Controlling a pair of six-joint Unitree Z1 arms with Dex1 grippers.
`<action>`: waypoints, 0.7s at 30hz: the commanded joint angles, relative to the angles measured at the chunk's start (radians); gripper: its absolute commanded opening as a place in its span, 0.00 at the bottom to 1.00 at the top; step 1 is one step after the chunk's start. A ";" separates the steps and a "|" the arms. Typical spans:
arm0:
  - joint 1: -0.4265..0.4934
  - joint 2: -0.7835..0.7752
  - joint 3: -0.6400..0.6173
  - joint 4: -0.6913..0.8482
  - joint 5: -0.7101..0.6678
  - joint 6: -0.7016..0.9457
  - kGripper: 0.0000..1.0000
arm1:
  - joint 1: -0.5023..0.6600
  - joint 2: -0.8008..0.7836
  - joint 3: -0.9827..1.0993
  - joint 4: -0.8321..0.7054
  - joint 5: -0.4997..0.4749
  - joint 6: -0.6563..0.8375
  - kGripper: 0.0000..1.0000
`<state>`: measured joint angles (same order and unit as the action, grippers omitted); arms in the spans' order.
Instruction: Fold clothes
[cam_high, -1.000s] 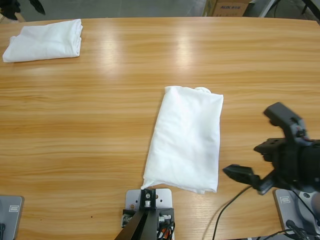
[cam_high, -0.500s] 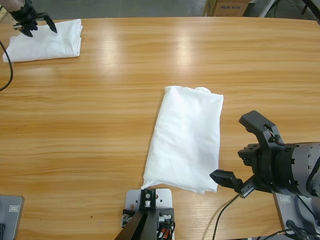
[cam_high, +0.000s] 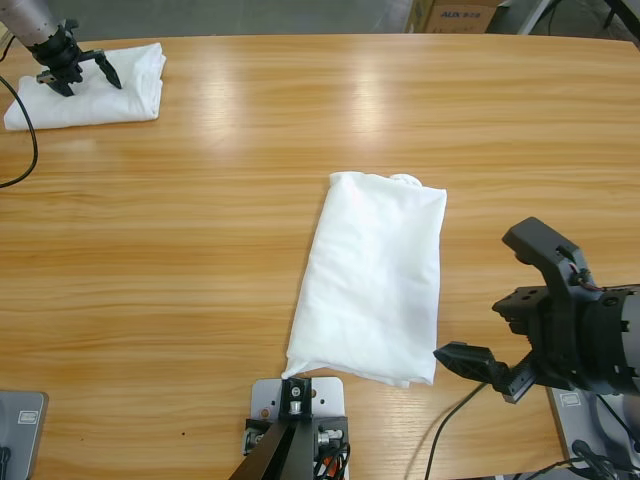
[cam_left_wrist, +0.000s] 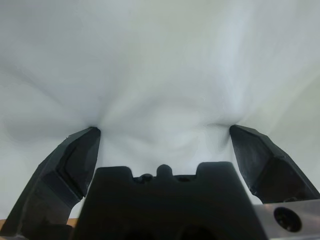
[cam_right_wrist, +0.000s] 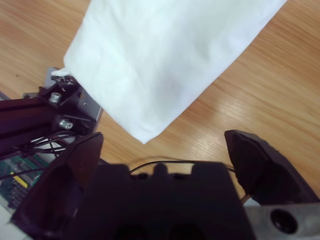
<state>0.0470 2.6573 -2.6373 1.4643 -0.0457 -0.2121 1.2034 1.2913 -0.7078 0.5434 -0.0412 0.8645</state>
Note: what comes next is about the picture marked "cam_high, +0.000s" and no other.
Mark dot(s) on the cardboard box with blue print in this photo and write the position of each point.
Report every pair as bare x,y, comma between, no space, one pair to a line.
455,20

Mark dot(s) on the white metal frame bar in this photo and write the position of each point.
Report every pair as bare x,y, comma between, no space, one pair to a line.
535,17

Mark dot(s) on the black tripod leg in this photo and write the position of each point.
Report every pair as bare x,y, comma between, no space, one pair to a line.
627,28

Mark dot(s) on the white t-shirt with black logo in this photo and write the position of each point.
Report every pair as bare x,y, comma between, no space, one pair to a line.
370,275

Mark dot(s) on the white mounting plate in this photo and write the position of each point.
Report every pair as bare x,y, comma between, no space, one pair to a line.
327,395

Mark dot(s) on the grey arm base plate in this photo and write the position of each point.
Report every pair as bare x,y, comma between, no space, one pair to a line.
575,425
20,435

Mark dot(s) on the plain white t-shirt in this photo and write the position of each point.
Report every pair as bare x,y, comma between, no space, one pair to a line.
130,90

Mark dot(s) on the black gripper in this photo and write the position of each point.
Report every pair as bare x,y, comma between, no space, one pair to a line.
565,340
57,55

